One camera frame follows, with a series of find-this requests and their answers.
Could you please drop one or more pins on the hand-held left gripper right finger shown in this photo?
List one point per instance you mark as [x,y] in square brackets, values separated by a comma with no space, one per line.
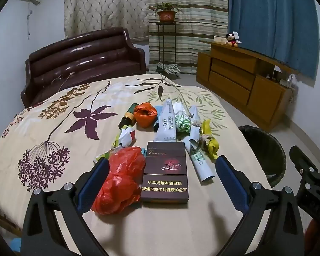
[229,178]

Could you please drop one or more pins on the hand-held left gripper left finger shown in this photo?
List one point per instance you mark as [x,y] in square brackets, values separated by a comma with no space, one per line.
[96,176]

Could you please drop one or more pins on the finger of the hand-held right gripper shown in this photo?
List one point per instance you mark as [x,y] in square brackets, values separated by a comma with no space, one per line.
[302,158]

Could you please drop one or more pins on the red plastic bag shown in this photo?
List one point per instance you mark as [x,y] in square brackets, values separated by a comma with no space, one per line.
[117,181]

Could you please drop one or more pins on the black trash bin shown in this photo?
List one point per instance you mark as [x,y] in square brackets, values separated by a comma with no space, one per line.
[266,160]

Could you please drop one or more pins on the dark red cigarette box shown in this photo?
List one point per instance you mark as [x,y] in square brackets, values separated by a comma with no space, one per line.
[165,170]

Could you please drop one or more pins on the white printed pouch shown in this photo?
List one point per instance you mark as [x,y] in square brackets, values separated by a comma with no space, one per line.
[166,128]

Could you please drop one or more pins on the rolled printed paper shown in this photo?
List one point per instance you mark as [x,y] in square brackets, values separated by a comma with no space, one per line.
[201,162]

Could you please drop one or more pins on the yellow wrapper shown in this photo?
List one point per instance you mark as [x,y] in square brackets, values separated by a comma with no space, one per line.
[212,144]

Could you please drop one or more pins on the crumpled white paper scraps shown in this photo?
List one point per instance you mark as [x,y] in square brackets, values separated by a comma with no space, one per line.
[125,137]

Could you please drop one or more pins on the green glass bottle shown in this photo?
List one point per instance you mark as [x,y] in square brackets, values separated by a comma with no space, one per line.
[128,114]

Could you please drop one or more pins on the floral printed blanket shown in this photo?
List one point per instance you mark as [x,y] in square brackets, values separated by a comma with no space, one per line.
[56,117]

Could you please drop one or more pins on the green and white wrapper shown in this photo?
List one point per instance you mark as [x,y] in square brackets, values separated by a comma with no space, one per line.
[182,124]

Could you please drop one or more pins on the orange plastic bag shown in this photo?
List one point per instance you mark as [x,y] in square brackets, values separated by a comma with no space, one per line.
[145,116]

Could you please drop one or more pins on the light blue packet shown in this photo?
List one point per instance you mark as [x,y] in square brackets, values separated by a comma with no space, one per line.
[157,110]

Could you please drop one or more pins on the wooden cabinet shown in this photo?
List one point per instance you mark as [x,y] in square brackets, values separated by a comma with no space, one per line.
[229,80]

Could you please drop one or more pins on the dark brown leather sofa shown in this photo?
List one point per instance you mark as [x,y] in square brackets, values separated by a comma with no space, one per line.
[82,58]

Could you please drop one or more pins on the checked cloth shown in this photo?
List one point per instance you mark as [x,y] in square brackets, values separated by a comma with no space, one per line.
[169,68]

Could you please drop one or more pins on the mouse plush toy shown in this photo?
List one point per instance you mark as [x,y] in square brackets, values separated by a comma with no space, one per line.
[232,41]

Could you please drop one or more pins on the beige flat box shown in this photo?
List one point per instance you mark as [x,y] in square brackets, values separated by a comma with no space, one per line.
[220,40]

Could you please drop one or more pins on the blue curtain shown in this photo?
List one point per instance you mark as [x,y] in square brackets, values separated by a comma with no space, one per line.
[272,13]

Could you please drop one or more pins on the striped curtain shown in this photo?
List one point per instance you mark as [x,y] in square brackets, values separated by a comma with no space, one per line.
[200,18]

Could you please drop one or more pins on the black metal plant stand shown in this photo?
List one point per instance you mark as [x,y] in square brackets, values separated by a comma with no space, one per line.
[166,24]

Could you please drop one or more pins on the cream patterned curtain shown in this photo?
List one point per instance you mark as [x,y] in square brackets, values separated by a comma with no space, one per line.
[104,5]

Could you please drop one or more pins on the potted plant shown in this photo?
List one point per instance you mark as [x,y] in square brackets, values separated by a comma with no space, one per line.
[166,14]

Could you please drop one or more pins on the wooden bed frame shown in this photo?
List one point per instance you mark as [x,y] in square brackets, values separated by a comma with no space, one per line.
[2,221]

